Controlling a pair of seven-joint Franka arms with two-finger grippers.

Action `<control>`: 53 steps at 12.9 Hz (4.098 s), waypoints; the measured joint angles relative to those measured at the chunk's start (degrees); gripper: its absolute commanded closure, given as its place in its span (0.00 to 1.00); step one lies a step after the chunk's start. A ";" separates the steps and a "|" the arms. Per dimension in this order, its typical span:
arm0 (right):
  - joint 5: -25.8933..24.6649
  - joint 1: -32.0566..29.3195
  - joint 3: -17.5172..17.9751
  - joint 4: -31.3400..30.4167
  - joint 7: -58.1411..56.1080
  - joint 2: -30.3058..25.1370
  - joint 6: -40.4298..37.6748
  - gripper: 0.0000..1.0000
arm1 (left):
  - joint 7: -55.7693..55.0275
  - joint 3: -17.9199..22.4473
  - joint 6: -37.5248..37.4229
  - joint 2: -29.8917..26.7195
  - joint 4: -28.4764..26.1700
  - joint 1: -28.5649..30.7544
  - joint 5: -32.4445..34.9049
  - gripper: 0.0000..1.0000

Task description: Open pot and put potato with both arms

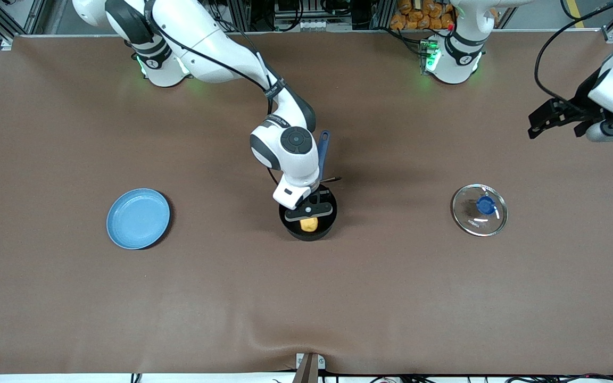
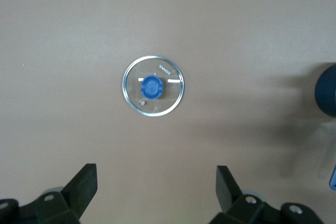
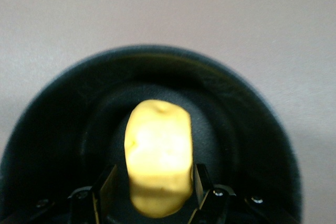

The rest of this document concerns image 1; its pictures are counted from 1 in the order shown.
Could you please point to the brown table cover mat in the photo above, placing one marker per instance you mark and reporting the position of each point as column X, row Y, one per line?
column 232, row 298

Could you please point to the green lit controller board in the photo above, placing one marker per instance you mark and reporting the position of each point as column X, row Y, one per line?
column 428, row 53

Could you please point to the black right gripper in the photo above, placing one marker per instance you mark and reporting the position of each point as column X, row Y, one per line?
column 313, row 199

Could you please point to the white power strip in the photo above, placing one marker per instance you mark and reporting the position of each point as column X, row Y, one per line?
column 311, row 24

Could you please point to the blue plate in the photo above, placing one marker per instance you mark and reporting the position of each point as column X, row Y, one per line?
column 138, row 218

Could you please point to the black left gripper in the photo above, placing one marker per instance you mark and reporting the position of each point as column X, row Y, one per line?
column 581, row 102

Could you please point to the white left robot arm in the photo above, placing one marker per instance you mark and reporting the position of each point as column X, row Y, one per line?
column 455, row 58

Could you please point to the metal table edge bracket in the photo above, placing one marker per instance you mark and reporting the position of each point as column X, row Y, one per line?
column 309, row 367

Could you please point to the glass lid with blue knob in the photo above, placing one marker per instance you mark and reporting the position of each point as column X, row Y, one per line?
column 479, row 210

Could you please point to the orange toy food pile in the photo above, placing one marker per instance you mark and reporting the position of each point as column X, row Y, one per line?
column 418, row 13

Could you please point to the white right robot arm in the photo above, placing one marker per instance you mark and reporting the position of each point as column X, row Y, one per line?
column 200, row 37

